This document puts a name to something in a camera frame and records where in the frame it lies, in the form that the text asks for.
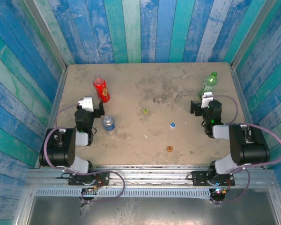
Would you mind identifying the red label plastic bottle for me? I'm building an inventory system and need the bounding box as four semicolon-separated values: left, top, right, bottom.
92;74;111;104

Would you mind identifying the clear bottle blue label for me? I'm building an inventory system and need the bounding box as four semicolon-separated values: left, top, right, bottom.
102;115;118;137

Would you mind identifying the green plastic bottle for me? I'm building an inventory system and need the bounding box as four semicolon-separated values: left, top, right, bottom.
197;71;219;99

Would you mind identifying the grey metal rack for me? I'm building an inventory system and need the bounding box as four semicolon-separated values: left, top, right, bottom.
229;62;276;170

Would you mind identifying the small circuit board with LEDs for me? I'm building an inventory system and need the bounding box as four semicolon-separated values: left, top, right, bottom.
81;186;102;196
211;187;228;196

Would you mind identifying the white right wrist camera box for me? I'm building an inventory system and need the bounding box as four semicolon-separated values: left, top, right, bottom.
200;91;214;109

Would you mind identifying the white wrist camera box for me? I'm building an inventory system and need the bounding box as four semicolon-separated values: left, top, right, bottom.
200;91;214;109
78;96;95;112

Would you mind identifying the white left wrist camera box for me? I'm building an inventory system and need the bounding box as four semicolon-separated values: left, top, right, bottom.
78;96;95;112

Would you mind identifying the aluminium table edge rail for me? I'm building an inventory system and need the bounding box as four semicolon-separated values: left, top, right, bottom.
34;65;69;168

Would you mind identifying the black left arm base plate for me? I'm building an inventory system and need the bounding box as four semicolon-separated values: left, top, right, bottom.
67;170;110;187

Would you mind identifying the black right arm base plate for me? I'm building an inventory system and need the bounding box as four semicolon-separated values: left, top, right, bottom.
191;170;236;187

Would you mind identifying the aluminium front frame rail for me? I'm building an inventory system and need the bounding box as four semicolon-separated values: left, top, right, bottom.
25;164;276;188

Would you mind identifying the aluminium corner post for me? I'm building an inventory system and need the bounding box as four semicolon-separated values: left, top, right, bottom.
22;0;69;71
229;0;281;70

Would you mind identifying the slotted grey cable duct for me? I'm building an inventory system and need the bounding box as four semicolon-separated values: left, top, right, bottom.
34;188;213;200

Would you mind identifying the grey metal base plate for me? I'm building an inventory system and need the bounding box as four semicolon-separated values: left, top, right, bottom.
25;195;281;225

